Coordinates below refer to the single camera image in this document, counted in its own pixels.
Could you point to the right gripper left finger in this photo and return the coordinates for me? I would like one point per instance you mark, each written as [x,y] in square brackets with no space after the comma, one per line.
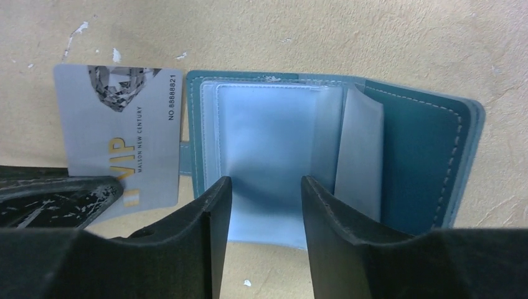
[180,256]

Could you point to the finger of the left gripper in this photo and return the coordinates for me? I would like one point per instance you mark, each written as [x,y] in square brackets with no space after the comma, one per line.
[49,197]

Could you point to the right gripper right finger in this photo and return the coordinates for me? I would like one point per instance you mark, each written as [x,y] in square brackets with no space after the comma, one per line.
[353,256]

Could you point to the blue leather card holder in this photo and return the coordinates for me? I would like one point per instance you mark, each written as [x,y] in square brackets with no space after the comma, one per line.
[399,155]

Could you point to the silver VIP card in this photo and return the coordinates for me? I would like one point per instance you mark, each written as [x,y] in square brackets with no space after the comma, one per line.
[123,122]

